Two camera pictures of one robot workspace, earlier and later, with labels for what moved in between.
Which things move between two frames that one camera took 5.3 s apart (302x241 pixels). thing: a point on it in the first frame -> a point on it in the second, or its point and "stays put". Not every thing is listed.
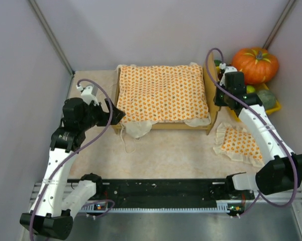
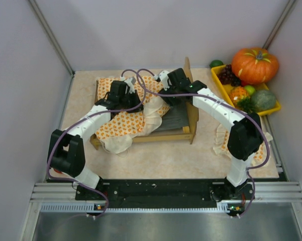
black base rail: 168,192 stays put
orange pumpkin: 258,65 stays put
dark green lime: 217,63 stays put
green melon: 268,99 stays put
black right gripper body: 218,99 -> 169,98
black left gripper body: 106,115 -> 131,101
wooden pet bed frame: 209,68 -> 193,116
